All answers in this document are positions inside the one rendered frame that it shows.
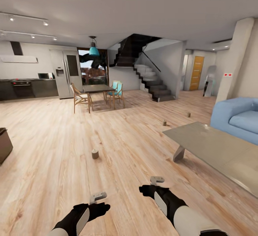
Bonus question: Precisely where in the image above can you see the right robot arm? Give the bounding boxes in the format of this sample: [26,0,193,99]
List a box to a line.
[139,176,229,236]

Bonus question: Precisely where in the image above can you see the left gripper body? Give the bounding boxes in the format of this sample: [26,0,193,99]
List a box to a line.
[91,202,106,220]

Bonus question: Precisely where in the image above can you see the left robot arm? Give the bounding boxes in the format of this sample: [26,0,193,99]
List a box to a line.
[47,191,110,236]

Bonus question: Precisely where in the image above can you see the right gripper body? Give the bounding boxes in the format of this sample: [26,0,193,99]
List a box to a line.
[143,185,156,199]

